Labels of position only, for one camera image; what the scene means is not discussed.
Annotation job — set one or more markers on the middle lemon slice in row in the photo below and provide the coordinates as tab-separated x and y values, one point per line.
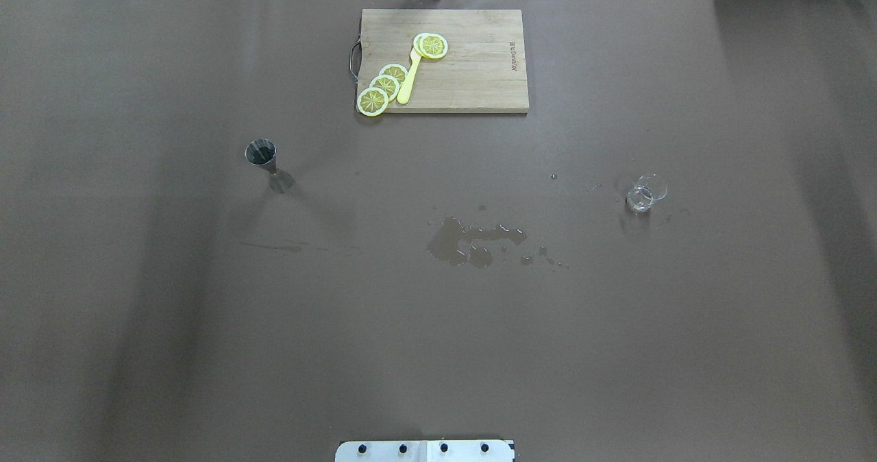
388	84

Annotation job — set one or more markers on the wooden cutting board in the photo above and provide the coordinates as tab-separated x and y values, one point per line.
484	70

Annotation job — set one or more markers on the lemon slice on knife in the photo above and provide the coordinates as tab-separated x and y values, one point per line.
430	45

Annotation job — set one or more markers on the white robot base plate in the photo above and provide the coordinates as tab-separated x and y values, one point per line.
427	450

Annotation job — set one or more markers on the clear glass measuring cup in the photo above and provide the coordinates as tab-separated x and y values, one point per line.
646	192

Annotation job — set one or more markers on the end lemon slice in row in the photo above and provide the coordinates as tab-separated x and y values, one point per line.
372	102

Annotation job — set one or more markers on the steel double jigger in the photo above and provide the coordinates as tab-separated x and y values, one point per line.
262	153

